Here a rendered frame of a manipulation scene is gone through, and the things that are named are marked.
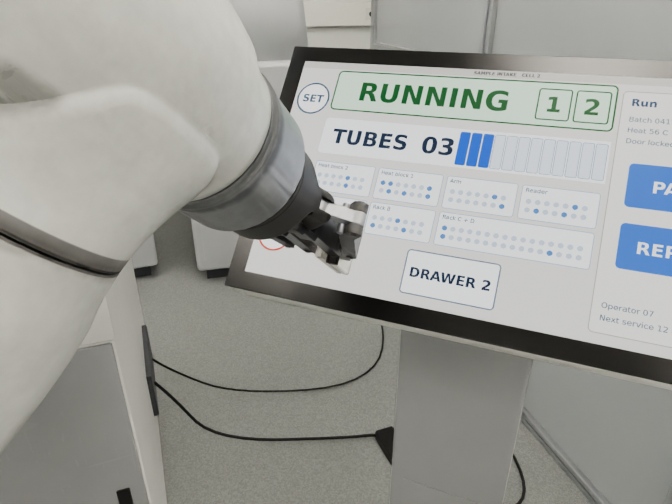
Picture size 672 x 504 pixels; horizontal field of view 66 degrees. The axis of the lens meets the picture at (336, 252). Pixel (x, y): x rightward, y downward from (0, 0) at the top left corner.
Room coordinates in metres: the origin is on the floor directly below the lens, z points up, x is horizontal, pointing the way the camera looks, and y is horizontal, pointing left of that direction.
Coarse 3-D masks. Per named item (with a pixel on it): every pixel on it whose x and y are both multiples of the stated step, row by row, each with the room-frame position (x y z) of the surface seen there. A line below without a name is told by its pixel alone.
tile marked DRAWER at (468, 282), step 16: (416, 256) 0.47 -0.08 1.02; (432, 256) 0.47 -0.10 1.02; (448, 256) 0.47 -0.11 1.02; (416, 272) 0.46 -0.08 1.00; (432, 272) 0.46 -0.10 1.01; (448, 272) 0.46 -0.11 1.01; (464, 272) 0.45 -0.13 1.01; (480, 272) 0.45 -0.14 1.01; (496, 272) 0.44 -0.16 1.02; (400, 288) 0.46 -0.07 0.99; (416, 288) 0.45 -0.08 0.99; (432, 288) 0.45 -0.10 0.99; (448, 288) 0.44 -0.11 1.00; (464, 288) 0.44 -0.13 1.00; (480, 288) 0.44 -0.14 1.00; (496, 288) 0.43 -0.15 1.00; (464, 304) 0.43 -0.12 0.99; (480, 304) 0.43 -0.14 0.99
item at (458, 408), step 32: (416, 352) 0.54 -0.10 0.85; (448, 352) 0.52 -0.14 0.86; (480, 352) 0.51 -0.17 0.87; (416, 384) 0.53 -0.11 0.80; (448, 384) 0.52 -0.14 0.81; (480, 384) 0.50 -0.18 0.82; (512, 384) 0.49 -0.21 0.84; (416, 416) 0.53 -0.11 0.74; (448, 416) 0.52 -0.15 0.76; (480, 416) 0.50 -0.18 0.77; (512, 416) 0.49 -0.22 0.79; (416, 448) 0.53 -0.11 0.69; (448, 448) 0.52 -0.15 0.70; (480, 448) 0.50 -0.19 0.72; (512, 448) 0.49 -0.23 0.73; (416, 480) 0.53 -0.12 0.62; (448, 480) 0.51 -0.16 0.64; (480, 480) 0.50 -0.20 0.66
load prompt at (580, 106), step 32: (352, 96) 0.62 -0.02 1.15; (384, 96) 0.61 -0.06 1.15; (416, 96) 0.60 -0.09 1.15; (448, 96) 0.59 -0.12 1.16; (480, 96) 0.57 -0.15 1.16; (512, 96) 0.56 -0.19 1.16; (544, 96) 0.55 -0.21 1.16; (576, 96) 0.54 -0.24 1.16; (608, 96) 0.53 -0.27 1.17; (576, 128) 0.52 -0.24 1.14; (608, 128) 0.51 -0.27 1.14
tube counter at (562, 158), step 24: (432, 144) 0.55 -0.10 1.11; (456, 144) 0.54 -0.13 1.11; (480, 144) 0.54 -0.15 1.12; (504, 144) 0.53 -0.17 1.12; (528, 144) 0.52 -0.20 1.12; (552, 144) 0.52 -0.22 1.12; (576, 144) 0.51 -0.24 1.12; (600, 144) 0.50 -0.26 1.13; (480, 168) 0.52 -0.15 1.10; (504, 168) 0.51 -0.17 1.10; (528, 168) 0.51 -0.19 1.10; (552, 168) 0.50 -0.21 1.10; (576, 168) 0.49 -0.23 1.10; (600, 168) 0.49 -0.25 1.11
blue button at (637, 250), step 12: (624, 228) 0.44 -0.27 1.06; (636, 228) 0.44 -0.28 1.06; (648, 228) 0.44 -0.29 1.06; (660, 228) 0.43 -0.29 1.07; (624, 240) 0.43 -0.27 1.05; (636, 240) 0.43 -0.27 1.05; (648, 240) 0.43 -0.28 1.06; (660, 240) 0.43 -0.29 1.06; (624, 252) 0.43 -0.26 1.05; (636, 252) 0.42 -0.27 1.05; (648, 252) 0.42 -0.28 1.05; (660, 252) 0.42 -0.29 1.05; (624, 264) 0.42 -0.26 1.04; (636, 264) 0.42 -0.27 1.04; (648, 264) 0.41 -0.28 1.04; (660, 264) 0.41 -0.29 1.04
